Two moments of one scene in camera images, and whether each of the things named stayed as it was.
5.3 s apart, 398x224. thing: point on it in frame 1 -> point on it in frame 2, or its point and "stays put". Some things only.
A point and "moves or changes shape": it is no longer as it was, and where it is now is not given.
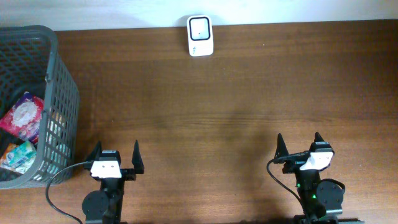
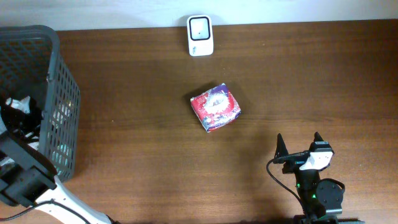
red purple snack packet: x=24 y=119 moves or changes shape
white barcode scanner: x=200 y=35 stays put
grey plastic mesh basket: x=30 y=62 stays put
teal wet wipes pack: x=20 y=158 moves or changes shape
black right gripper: x=293 y=165 stays put
